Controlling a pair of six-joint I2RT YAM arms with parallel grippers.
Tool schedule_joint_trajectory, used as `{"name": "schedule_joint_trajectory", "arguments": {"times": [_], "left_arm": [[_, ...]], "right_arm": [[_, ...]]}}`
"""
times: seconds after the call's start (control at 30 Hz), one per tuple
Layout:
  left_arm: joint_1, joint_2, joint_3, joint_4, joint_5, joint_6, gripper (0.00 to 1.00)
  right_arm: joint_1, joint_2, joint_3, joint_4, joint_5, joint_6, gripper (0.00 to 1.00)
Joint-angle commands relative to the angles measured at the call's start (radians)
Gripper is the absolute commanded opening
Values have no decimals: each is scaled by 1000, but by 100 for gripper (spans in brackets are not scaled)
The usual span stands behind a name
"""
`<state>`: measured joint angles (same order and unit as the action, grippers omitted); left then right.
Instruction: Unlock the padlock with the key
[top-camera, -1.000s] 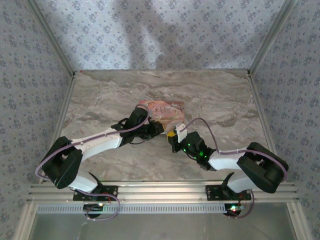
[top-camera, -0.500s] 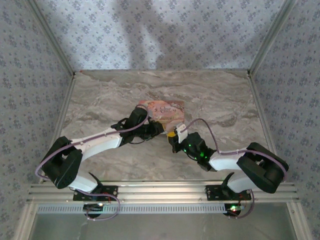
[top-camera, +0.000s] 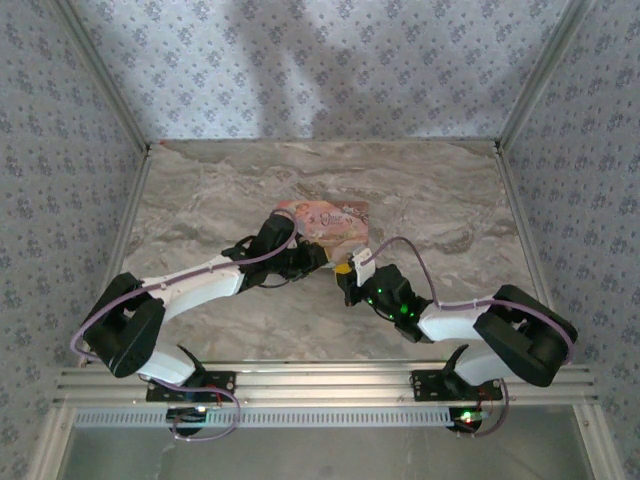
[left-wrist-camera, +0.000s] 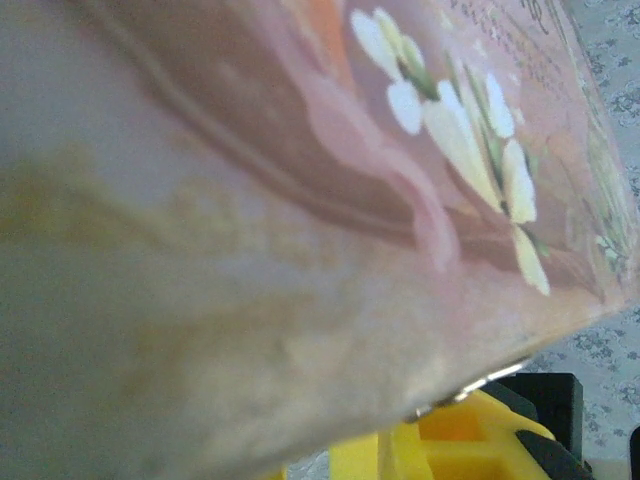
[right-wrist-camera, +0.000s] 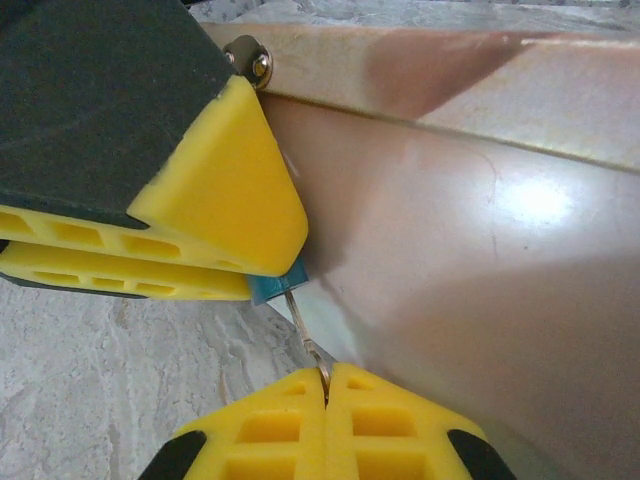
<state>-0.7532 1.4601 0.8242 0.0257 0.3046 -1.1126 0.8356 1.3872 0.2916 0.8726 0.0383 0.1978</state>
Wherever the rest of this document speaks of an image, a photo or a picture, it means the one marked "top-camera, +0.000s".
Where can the pink floral box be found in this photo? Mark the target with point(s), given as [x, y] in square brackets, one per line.
[340, 225]

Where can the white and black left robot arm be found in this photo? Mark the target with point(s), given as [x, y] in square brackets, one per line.
[200, 290]

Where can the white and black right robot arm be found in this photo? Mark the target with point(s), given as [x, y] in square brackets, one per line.
[450, 325]

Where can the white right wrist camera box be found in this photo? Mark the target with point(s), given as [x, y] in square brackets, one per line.
[362, 265]

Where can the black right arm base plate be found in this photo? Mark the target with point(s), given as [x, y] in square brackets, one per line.
[425, 387]

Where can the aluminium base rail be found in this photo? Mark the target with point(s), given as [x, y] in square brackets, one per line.
[325, 385]

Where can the aluminium table side rail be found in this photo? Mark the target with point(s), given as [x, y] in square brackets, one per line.
[525, 240]
[125, 230]

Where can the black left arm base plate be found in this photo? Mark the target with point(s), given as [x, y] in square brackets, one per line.
[220, 382]

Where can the aluminium corner post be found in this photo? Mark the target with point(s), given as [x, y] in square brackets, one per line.
[107, 85]
[545, 75]

